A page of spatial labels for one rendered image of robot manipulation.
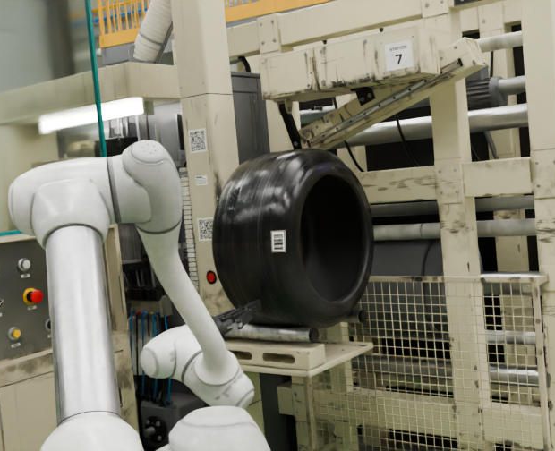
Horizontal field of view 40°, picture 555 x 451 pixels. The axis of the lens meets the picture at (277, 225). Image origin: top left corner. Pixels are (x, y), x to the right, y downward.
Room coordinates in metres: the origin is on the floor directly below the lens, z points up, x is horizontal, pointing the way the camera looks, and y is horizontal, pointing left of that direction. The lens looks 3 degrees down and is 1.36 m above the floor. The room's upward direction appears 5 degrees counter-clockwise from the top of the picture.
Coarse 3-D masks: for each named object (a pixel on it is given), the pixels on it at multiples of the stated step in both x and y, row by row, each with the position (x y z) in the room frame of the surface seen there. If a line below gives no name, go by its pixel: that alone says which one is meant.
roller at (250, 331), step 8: (248, 328) 2.33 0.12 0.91; (256, 328) 2.32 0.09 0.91; (264, 328) 2.30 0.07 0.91; (272, 328) 2.28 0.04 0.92; (280, 328) 2.26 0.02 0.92; (288, 328) 2.25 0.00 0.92; (296, 328) 2.23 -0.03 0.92; (304, 328) 2.22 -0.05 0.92; (312, 328) 2.20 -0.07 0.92; (232, 336) 2.38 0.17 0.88; (240, 336) 2.36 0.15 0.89; (248, 336) 2.34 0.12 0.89; (256, 336) 2.31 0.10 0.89; (264, 336) 2.29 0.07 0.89; (272, 336) 2.28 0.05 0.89; (280, 336) 2.26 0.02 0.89; (288, 336) 2.24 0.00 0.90; (296, 336) 2.22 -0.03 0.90; (304, 336) 2.20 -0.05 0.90; (312, 336) 2.20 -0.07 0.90
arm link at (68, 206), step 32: (96, 160) 1.48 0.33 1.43; (32, 192) 1.42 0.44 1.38; (64, 192) 1.41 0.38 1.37; (96, 192) 1.43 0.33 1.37; (32, 224) 1.42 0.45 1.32; (64, 224) 1.38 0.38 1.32; (96, 224) 1.41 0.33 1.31; (64, 256) 1.35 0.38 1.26; (96, 256) 1.37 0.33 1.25; (64, 288) 1.31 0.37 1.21; (96, 288) 1.32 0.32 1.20; (64, 320) 1.27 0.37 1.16; (96, 320) 1.28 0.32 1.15; (64, 352) 1.23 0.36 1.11; (96, 352) 1.23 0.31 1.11; (64, 384) 1.20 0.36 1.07; (96, 384) 1.20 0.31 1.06; (64, 416) 1.17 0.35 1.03; (96, 416) 1.15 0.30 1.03; (64, 448) 1.10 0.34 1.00; (96, 448) 1.10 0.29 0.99; (128, 448) 1.12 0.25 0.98
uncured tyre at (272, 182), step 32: (256, 160) 2.33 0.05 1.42; (288, 160) 2.24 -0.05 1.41; (320, 160) 2.29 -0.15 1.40; (224, 192) 2.28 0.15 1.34; (256, 192) 2.19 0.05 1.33; (288, 192) 2.16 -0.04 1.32; (320, 192) 2.60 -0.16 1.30; (352, 192) 2.44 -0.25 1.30; (224, 224) 2.22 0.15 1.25; (256, 224) 2.15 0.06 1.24; (288, 224) 2.14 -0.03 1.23; (320, 224) 2.65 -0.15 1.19; (352, 224) 2.58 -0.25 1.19; (224, 256) 2.22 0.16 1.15; (256, 256) 2.14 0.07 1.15; (288, 256) 2.13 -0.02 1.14; (320, 256) 2.64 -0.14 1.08; (352, 256) 2.57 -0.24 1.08; (224, 288) 2.26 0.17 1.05; (256, 288) 2.18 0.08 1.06; (288, 288) 2.14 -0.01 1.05; (320, 288) 2.57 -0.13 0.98; (352, 288) 2.39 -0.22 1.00; (256, 320) 2.31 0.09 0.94; (288, 320) 2.22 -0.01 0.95; (320, 320) 2.25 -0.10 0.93
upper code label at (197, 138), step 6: (192, 132) 2.52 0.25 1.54; (198, 132) 2.51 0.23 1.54; (204, 132) 2.49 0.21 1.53; (192, 138) 2.52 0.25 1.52; (198, 138) 2.51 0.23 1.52; (204, 138) 2.49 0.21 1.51; (192, 144) 2.53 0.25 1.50; (198, 144) 2.51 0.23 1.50; (204, 144) 2.50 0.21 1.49; (192, 150) 2.53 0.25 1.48; (198, 150) 2.51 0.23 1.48; (204, 150) 2.50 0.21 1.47
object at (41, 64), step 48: (0, 0) 2.31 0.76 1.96; (48, 0) 2.45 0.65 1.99; (0, 48) 2.30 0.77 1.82; (48, 48) 2.44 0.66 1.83; (0, 96) 2.28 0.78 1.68; (48, 96) 2.42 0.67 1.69; (96, 96) 2.57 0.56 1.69; (0, 144) 2.27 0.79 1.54; (48, 144) 2.41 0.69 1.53; (96, 144) 2.56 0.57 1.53; (0, 192) 2.26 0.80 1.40
